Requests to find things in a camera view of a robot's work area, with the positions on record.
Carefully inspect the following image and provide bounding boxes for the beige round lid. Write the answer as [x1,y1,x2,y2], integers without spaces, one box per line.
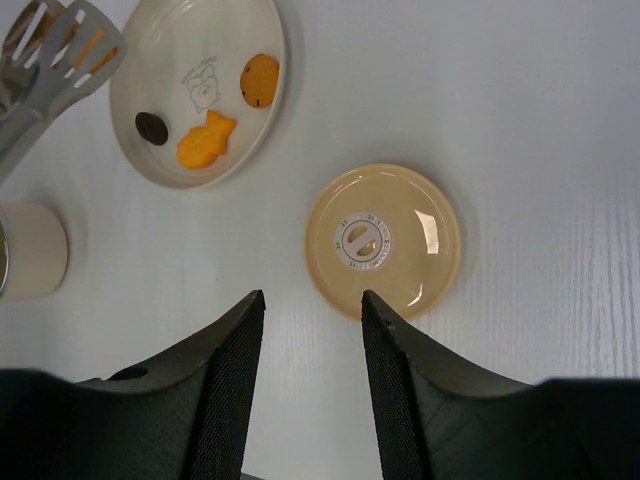
[304,164,463,320]

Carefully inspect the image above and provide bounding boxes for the steel serving tongs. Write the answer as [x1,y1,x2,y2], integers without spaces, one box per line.
[1,1,127,181]

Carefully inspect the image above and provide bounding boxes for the dark chocolate oval cookie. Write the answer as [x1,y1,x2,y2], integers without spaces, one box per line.
[135,112,169,146]

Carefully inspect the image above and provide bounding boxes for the cream steel lunch container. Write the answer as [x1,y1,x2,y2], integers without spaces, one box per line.
[1,202,69,303]

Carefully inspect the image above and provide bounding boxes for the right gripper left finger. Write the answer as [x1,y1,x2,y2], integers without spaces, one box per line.
[1,290,266,479]

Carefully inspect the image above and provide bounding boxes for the orange chocolate chip cookie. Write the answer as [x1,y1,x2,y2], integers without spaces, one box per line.
[240,53,279,109]

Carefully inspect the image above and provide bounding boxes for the cream ceramic plate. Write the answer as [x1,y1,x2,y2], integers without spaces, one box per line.
[110,1,286,190]

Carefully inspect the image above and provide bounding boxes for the orange flower cookie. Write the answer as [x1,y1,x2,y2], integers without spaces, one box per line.
[39,10,119,74]

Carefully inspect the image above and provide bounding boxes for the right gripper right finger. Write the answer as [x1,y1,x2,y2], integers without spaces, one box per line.
[362,290,639,479]

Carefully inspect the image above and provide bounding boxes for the orange fish cookie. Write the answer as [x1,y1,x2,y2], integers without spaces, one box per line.
[176,110,236,170]

